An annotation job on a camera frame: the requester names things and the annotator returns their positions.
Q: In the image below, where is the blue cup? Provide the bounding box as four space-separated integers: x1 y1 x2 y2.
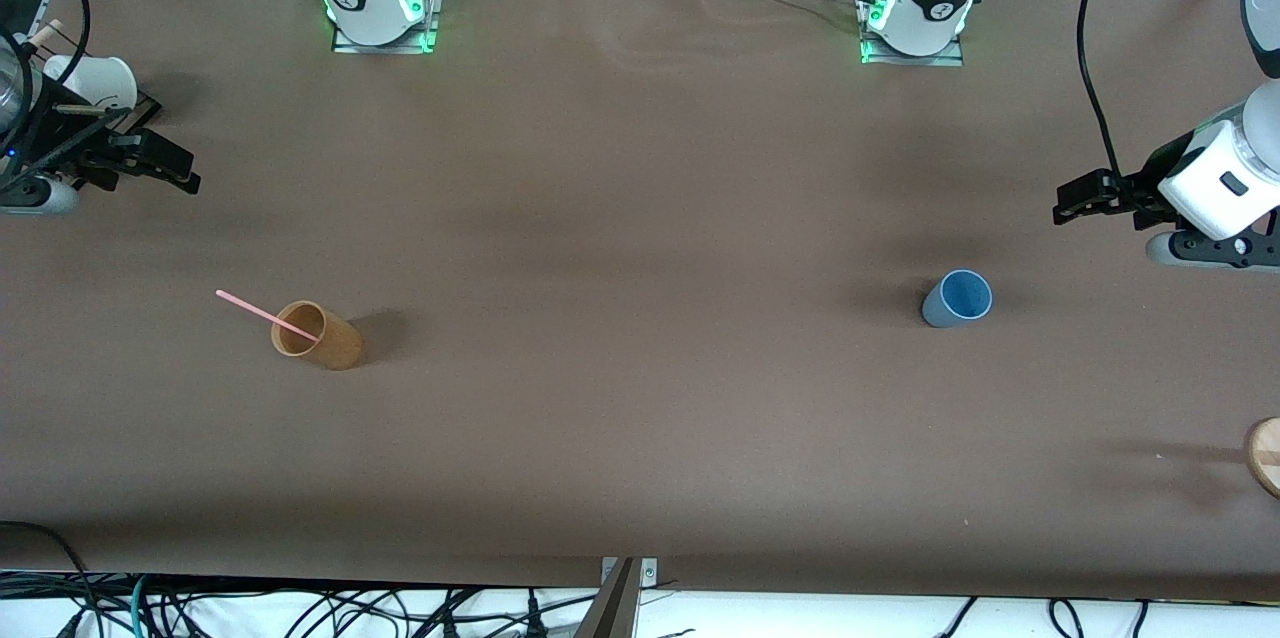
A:
921 269 994 329

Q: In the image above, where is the white paper cup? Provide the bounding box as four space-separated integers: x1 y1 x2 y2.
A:
44 54 138 112

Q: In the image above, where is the brown cup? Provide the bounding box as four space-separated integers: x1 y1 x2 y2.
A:
271 301 365 371

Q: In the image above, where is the pink straw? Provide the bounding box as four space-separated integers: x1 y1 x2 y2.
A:
216 290 322 342

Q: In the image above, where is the round wooden disc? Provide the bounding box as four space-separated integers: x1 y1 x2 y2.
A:
1244 417 1280 500

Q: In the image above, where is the brown table cover sheet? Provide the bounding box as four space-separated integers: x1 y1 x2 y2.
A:
0 0 1280 605

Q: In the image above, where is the dark metal bar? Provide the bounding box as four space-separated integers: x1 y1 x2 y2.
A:
573 558 642 638

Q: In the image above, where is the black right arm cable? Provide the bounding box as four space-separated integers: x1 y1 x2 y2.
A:
55 0 93 105

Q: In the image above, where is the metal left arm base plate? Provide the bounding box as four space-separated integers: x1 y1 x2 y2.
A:
860 0 965 68

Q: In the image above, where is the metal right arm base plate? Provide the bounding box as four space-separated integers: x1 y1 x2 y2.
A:
331 0 442 55

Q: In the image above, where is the silver metal bracket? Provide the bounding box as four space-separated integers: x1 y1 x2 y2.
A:
600 556 659 589

